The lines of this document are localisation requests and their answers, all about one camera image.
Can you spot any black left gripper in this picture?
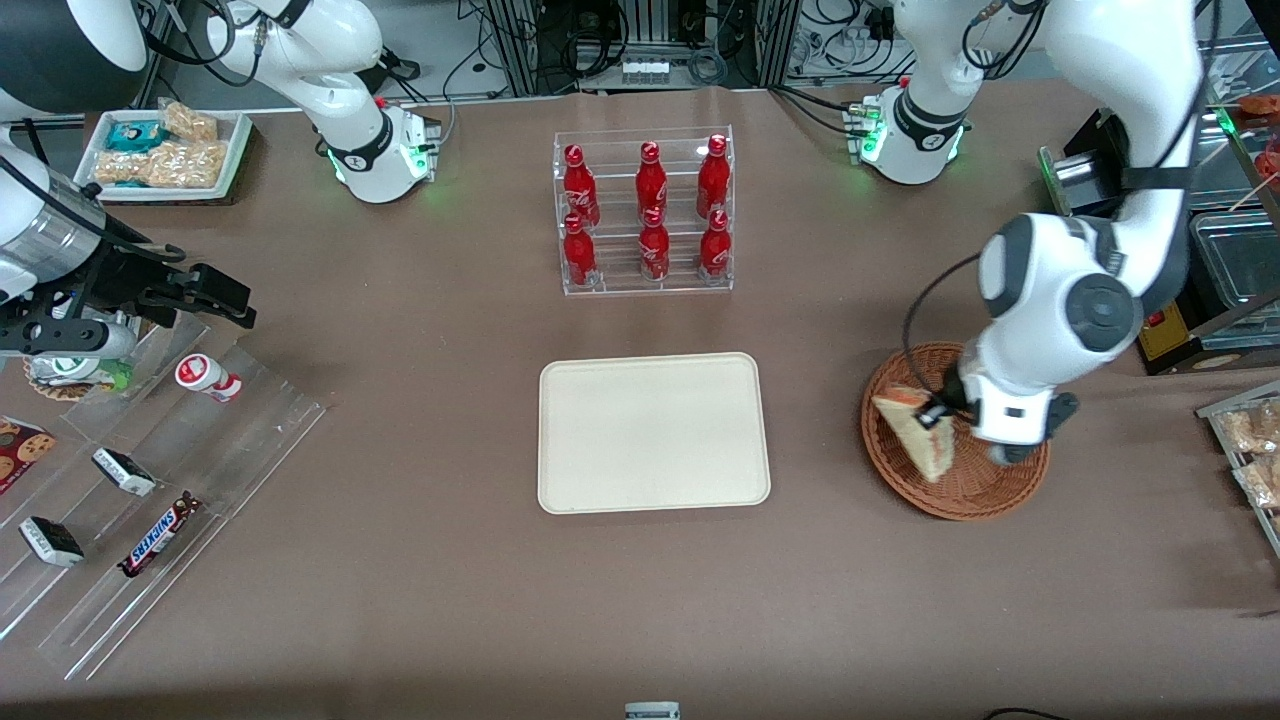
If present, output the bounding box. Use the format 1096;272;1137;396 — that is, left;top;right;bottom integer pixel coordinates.
918;365;980;432

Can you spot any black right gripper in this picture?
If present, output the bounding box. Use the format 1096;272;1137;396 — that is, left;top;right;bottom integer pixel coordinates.
68;238;258;330

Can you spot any triangular sandwich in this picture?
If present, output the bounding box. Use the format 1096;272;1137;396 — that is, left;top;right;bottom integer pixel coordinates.
872;385;958;485

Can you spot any brown wicker basket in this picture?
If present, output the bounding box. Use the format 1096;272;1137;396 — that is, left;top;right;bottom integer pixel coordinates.
861;343;1051;522

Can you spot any small wicker coaster basket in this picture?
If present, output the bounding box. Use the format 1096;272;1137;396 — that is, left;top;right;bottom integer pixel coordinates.
22;358;106;404

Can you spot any beige plastic tray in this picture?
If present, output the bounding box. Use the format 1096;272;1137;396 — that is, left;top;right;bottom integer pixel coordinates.
538;352;772;515

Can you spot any metal pastry tray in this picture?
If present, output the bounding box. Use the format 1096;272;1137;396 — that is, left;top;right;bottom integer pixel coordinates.
1196;380;1280;558

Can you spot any white red-capped yogurt bottle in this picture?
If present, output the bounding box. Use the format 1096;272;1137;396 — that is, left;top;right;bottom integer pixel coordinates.
175;353;244;404

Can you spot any large clear nut snack bag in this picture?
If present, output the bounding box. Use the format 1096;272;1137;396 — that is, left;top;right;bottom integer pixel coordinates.
143;139;230;190

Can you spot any white rectangular snack dish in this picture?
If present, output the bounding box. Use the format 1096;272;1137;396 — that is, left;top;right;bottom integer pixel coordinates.
73;108;254;204

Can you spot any green white cup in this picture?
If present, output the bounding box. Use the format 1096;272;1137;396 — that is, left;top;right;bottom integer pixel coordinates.
25;350;136;392

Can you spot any clear acrylic stepped display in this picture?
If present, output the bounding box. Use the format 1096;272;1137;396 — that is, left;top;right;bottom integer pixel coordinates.
0;318;329;682

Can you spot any small clear nut snack bag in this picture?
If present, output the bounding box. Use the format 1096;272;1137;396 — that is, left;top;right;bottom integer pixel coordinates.
159;99;220;144

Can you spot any teal snack packet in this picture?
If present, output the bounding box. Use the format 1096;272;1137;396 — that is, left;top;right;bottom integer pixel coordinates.
105;120;167;154

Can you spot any black white snack bar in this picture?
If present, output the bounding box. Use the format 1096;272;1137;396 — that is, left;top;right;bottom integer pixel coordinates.
92;447;158;498
19;516;86;569

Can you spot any yellow emergency stop box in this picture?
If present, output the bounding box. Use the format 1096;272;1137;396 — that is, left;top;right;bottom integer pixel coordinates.
1137;302;1194;365

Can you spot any brown Snickers bar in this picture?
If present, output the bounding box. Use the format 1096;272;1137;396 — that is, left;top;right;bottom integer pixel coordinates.
118;491;205;579

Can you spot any red cookie box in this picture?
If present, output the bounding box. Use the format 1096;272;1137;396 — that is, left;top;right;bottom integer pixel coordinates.
0;416;59;495

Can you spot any black machine box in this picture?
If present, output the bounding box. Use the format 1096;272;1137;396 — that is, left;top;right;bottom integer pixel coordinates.
1039;108;1146;223

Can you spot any red cola bottle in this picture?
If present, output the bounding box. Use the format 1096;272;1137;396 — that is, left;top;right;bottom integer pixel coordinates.
563;144;601;227
636;141;669;221
639;207;671;282
699;210;732;279
562;213;599;288
697;134;732;219

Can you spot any wrapped brown pastry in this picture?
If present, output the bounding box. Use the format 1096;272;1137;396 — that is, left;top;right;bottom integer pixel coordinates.
1222;398;1280;457
1234;455;1280;509

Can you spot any metal food display case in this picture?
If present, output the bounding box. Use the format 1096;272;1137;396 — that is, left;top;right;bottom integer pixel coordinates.
1188;75;1280;346

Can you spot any clear acrylic bottle rack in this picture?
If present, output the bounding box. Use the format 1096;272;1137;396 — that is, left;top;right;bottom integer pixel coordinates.
552;126;736;297

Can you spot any black equipment rack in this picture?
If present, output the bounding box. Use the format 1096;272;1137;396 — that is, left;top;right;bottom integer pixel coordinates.
480;0;803;97

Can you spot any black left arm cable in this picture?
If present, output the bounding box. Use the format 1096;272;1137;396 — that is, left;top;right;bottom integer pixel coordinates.
902;251;987;403

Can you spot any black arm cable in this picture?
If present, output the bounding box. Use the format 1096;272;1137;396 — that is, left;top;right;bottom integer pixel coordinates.
902;251;987;403
0;155;188;265

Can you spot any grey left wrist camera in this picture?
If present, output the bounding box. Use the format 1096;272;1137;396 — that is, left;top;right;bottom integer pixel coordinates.
994;392;1083;468

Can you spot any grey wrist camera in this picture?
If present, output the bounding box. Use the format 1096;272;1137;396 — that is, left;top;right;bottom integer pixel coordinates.
994;392;1083;468
0;319;137;360

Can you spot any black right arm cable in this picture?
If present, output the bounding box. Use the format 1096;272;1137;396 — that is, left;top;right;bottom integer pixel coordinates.
0;155;188;265

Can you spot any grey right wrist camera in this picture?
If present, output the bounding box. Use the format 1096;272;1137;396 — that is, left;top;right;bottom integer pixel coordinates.
0;319;137;360

